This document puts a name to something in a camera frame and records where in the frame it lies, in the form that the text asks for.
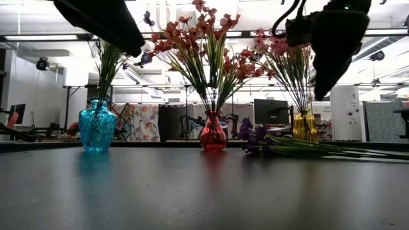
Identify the black computer monitor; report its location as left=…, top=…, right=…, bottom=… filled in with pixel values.
left=254, top=98, right=290, bottom=125

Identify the yellow glass vase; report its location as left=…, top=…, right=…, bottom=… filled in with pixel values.
left=292, top=109, right=320, bottom=144

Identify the red glass vase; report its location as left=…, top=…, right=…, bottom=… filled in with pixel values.
left=200, top=110, right=228, bottom=152

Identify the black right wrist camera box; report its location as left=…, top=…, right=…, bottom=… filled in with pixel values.
left=285, top=11, right=318, bottom=48

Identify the small black monitor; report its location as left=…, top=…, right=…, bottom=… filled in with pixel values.
left=9, top=103, right=27, bottom=125

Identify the black camera cable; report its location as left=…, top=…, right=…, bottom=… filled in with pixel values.
left=271, top=0, right=304, bottom=39

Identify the black round spotlight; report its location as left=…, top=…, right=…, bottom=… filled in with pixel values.
left=140, top=52, right=154, bottom=66
left=35, top=56, right=50, bottom=72
left=369, top=50, right=386, bottom=63

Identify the black metal station frame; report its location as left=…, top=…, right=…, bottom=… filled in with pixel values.
left=63, top=83, right=409, bottom=132

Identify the white cabinet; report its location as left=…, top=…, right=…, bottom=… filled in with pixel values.
left=330, top=86, right=362, bottom=141

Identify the purple artificial flower bunch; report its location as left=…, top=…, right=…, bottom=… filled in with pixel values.
left=93, top=38, right=128, bottom=109
left=238, top=117, right=409, bottom=160
left=108, top=9, right=157, bottom=108

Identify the black light bar frame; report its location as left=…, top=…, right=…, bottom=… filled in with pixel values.
left=0, top=29, right=409, bottom=42

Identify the blue textured glass vase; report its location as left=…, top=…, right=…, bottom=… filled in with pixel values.
left=78, top=98, right=117, bottom=153

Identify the red chair backrest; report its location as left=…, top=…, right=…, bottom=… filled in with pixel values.
left=6, top=111, right=20, bottom=129

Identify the floral patterned cloth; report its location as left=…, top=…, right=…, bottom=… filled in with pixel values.
left=110, top=103, right=160, bottom=142

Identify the grey partition panel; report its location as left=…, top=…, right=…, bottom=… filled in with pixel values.
left=364, top=101, right=406, bottom=143

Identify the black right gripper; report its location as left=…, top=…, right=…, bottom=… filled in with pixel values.
left=311, top=0, right=373, bottom=102

